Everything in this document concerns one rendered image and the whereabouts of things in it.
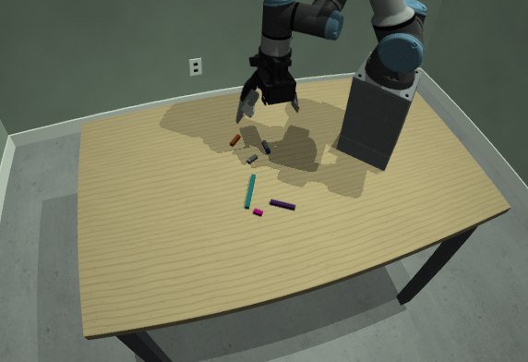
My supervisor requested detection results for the purple rod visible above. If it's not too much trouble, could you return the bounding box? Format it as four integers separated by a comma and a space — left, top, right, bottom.
270, 199, 295, 211

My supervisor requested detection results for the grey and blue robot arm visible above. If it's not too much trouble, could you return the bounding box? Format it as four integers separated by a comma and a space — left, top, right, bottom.
260, 0, 426, 90

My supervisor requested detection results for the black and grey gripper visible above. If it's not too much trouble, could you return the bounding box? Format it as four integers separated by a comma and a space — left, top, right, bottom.
236, 46, 300, 124

